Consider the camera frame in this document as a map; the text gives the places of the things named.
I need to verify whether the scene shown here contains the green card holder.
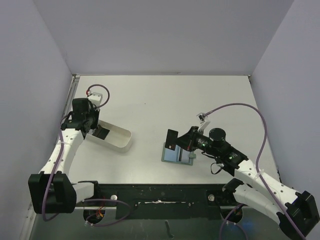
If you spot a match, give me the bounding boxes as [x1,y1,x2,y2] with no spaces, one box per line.
[161,142,197,166]

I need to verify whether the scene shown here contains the blue credit card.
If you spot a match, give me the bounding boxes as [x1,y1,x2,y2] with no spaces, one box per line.
[163,148,179,162]

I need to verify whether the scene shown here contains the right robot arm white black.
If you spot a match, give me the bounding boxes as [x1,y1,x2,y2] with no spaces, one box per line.
[167,126,320,240]

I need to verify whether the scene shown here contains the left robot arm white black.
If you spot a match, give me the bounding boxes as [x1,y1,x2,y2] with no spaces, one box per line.
[28,93,102,215]

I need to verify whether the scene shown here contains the black card stack in tray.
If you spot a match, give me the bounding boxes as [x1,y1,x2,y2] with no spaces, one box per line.
[92,125,110,140]

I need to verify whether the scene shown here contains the white oblong tray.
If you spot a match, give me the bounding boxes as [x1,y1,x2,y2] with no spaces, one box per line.
[85,120,133,153]

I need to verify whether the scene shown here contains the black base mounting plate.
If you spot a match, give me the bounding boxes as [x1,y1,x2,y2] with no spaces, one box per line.
[76,184,238,220]

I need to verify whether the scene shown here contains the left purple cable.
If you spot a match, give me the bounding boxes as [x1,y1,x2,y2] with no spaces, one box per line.
[41,84,131,228]

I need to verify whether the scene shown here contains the black looped wire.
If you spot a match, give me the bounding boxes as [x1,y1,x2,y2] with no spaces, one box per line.
[210,162,226,175]

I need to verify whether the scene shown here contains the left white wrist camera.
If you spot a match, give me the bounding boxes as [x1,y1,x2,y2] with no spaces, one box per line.
[87,92,103,108]

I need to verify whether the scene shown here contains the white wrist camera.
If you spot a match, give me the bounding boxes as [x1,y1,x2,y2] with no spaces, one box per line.
[197,113,210,133]
[87,92,103,108]

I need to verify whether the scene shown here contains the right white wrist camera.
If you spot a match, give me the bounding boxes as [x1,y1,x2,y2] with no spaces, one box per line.
[197,113,210,133]

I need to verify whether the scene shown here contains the aluminium left side rail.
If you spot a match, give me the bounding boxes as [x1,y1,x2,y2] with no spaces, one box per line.
[44,74,80,181]

